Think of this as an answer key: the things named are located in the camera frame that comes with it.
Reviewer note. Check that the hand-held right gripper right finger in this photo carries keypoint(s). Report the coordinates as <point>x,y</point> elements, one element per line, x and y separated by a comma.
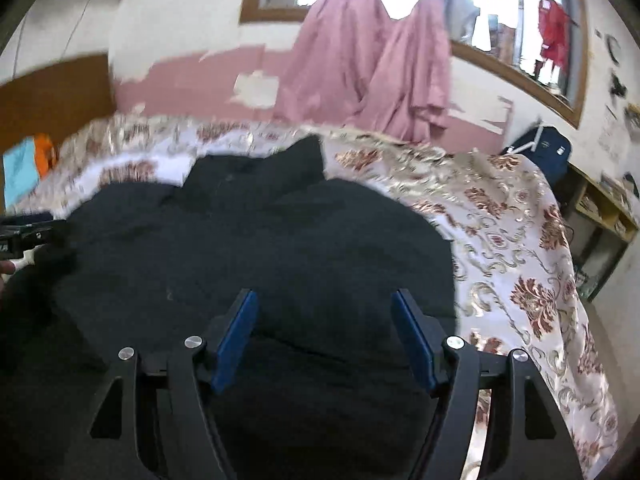
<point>412,341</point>

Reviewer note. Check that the person's left hand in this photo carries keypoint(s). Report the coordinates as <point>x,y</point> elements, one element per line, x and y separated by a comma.
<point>5,267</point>

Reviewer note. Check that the black garment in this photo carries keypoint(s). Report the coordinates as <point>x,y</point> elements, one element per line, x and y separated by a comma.
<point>250,240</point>

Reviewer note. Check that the pink curtain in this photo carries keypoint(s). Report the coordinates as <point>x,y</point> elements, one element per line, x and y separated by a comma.
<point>330,55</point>
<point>415,75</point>

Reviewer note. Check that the red hanging garment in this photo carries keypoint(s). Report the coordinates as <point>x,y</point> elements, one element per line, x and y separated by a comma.
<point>554,30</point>

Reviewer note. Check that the floral bedspread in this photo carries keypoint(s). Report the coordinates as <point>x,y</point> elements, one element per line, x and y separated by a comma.
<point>500,240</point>

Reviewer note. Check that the light blue cloth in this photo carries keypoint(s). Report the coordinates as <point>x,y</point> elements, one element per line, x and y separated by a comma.
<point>20,170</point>

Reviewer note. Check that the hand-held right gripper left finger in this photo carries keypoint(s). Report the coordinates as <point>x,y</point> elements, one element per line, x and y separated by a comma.
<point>235,341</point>

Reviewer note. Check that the wooden headboard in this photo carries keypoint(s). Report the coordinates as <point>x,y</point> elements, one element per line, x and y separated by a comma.
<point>50,105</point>

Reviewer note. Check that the dark blue backpack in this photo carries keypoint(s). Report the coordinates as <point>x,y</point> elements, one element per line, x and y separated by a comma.
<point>550,155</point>

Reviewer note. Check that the wooden framed window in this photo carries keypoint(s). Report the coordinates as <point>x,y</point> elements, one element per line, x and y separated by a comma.
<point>480,25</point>

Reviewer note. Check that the orange cloth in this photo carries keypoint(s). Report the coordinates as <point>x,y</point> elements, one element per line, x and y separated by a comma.
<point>45,152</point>

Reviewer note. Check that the wooden shelf unit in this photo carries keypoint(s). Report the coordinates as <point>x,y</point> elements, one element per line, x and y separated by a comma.
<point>600,210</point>

